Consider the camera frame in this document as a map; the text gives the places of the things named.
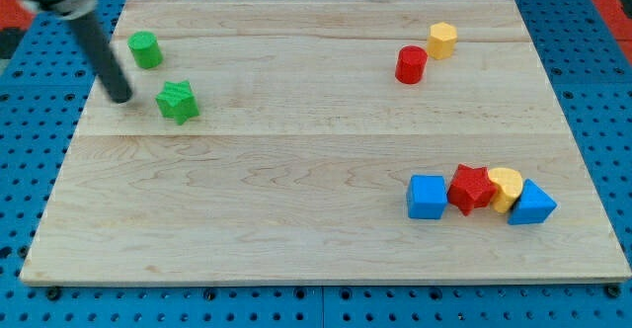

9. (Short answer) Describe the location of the blue cube block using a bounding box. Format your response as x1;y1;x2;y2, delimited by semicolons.
406;175;447;220

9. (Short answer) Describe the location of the green star block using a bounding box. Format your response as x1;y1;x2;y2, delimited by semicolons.
155;80;199;125

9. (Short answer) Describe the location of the red star block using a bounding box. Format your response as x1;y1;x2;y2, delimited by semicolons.
446;164;498;216

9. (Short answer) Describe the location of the wooden board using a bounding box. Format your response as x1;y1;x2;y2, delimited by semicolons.
20;0;631;287

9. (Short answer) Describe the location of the red cylinder block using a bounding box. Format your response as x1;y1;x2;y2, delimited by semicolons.
395;45;428;84

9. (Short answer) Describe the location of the yellow hexagon block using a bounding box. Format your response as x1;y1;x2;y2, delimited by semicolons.
427;22;458;59

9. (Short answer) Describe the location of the green cylinder block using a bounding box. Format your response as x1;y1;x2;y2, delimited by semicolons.
127;31;163;69

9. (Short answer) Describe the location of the yellow heart block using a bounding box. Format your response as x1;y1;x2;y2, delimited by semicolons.
488;167;523;213

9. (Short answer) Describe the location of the blue triangle block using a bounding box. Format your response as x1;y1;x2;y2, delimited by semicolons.
508;179;558;225

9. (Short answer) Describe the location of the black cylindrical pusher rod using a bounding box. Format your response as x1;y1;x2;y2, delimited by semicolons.
68;12;133;104

